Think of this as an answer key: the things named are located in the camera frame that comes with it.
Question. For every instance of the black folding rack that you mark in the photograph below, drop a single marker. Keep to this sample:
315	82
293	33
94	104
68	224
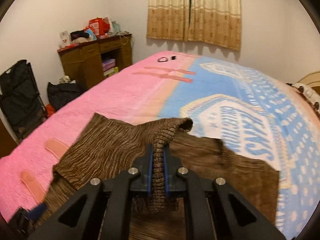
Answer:
20	97

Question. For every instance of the cream headboard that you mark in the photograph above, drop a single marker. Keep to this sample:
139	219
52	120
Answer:
310	78

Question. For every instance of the brown wooden desk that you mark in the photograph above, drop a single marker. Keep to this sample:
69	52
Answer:
85	60

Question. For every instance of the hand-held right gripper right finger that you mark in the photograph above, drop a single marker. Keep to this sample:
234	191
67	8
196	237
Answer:
166	172

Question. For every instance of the white patterned cloth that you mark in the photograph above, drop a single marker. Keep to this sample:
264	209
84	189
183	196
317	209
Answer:
66	80

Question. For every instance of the beige patterned curtain panel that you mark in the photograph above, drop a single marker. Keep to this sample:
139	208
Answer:
215	12
167	7

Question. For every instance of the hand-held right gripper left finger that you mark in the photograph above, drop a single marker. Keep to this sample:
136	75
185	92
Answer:
150	170

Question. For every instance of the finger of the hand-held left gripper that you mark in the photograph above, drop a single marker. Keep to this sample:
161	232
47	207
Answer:
37	210

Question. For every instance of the brown knit garment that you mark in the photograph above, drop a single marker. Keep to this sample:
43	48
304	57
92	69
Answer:
105	142

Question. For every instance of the printed pillow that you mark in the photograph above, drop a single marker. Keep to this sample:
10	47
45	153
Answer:
307	95

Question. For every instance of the brown wooden door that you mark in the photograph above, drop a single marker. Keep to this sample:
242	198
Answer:
6	137

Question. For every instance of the white card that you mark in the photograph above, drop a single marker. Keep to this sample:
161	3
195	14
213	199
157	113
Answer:
64	38

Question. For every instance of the red cloth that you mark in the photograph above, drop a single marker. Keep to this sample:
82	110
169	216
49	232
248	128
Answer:
50	110

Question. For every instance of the dark cloth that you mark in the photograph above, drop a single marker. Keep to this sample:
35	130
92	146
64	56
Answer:
78	34

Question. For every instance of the pink and blue printed blanket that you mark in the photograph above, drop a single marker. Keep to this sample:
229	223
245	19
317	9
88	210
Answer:
125	97

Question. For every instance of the clutter pile on desk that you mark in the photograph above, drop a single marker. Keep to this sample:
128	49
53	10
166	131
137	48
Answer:
98	26

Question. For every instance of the black bag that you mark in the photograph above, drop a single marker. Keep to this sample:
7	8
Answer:
65	95

